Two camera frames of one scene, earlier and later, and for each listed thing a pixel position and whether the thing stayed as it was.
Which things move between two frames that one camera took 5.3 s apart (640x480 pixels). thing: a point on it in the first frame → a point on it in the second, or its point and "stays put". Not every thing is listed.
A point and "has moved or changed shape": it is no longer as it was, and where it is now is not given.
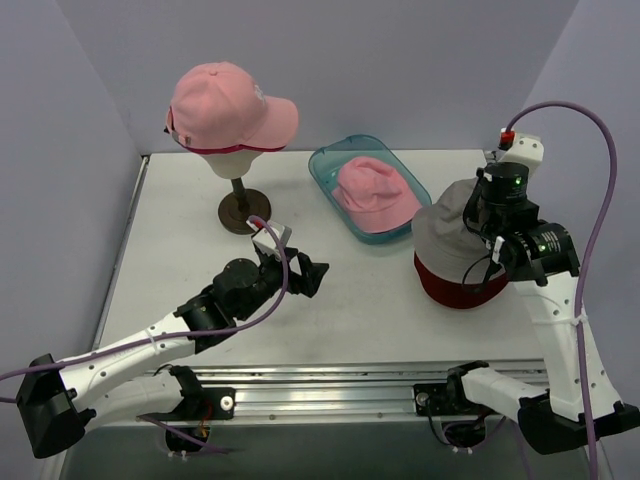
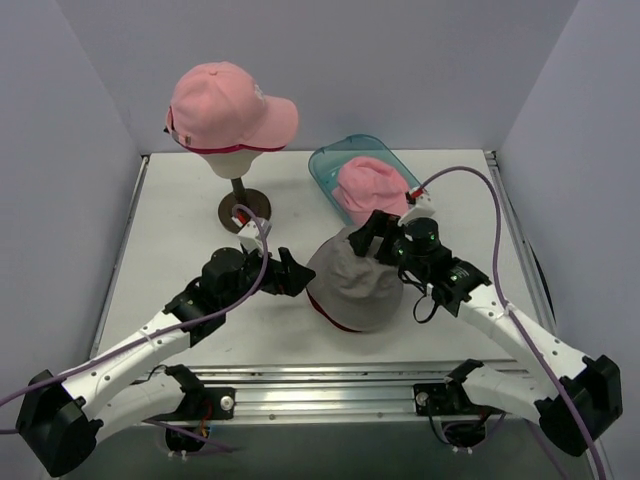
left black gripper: [296, 273] stays put
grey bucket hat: [443, 248] → [362, 293]
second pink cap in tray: [374, 196] stays put
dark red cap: [461, 296] has moved or changed shape
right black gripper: [480, 240] → [386, 236]
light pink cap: [221, 107] stays put
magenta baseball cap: [234, 148] stays put
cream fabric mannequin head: [232, 166] stays put
